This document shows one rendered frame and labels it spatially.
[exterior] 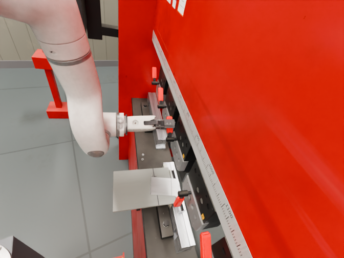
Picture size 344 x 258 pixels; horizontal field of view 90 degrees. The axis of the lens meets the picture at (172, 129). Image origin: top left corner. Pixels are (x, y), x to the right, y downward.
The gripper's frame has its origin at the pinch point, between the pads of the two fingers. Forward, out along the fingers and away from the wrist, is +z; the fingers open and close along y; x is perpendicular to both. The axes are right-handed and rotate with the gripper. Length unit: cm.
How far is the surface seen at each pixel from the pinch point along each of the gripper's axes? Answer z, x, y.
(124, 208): -15.9, 32.4, 11.0
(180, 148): 3.6, 9.0, -3.5
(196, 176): 3.6, 17.1, -16.1
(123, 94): -13, -33, 78
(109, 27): -25, -96, 90
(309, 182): 3.8, 12.4, -47.7
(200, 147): 3.7, 8.5, -19.3
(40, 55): -91, -85, 134
